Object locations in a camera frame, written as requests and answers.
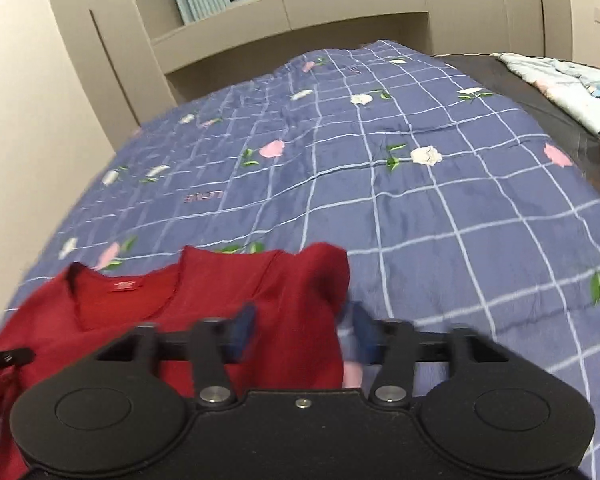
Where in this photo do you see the red long-sleeve sweater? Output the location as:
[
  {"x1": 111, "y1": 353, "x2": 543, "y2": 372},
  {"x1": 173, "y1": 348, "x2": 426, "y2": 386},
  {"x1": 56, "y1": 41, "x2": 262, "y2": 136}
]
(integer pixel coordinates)
[{"x1": 0, "y1": 242, "x2": 352, "y2": 480}]

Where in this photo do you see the blue floral checked quilt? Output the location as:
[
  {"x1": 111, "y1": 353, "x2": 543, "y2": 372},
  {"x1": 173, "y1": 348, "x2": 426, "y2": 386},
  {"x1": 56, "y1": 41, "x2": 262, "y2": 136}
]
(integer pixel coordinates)
[{"x1": 4, "y1": 40, "x2": 600, "y2": 479}]

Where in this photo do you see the beige built-in wardrobe unit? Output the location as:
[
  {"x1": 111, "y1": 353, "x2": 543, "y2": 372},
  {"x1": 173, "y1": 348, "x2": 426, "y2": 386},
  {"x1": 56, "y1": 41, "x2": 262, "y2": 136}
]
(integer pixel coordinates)
[{"x1": 50, "y1": 0, "x2": 600, "y2": 148}]

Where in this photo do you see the light blue patterned cloth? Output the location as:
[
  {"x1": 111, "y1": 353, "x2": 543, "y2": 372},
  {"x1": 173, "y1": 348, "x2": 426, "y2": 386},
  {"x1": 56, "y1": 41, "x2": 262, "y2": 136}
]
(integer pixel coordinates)
[{"x1": 492, "y1": 52, "x2": 600, "y2": 136}]

